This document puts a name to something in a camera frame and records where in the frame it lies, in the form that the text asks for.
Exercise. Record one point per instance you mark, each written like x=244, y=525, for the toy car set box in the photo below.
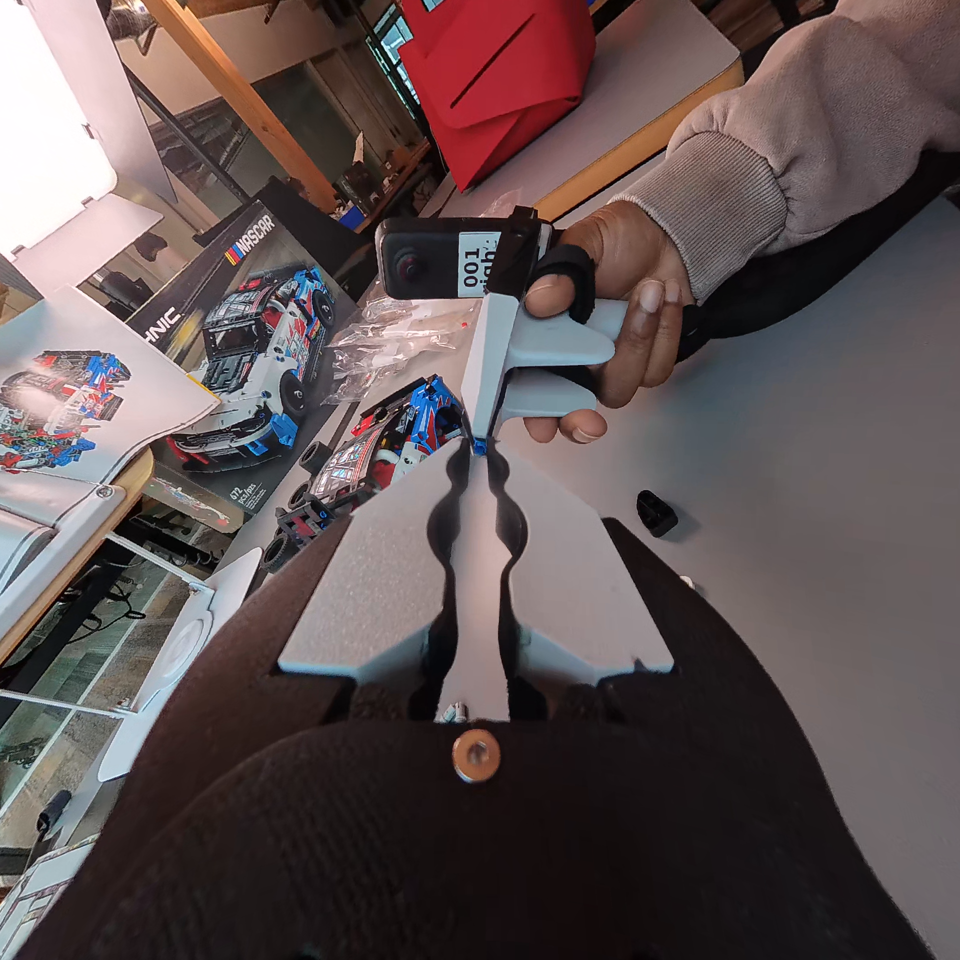
x=247, y=337

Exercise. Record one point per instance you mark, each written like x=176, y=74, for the toy brick race car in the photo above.
x=390, y=450

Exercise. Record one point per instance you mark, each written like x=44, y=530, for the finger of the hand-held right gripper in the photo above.
x=487, y=360

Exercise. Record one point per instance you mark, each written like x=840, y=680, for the pile of clear plastic bags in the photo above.
x=390, y=337

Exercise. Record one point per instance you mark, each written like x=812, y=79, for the instruction booklet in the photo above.
x=75, y=390

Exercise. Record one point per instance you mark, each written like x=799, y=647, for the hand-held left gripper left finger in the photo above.
x=375, y=592

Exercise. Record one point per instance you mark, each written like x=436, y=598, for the white book stand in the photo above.
x=187, y=637

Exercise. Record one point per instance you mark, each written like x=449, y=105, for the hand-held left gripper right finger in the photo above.
x=585, y=600

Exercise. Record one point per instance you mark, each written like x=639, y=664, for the black triangular connector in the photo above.
x=658, y=516

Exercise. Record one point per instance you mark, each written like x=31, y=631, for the person's right hand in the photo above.
x=637, y=255

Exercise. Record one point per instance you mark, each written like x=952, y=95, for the white light panel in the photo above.
x=45, y=112

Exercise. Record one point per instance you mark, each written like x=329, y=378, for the red paper bag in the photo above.
x=510, y=90

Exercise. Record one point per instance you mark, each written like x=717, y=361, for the window with dark frames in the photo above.
x=390, y=52

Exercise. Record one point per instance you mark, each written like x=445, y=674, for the black toy tire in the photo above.
x=315, y=457
x=274, y=559
x=300, y=496

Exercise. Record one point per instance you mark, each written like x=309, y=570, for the wooden post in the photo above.
x=232, y=90

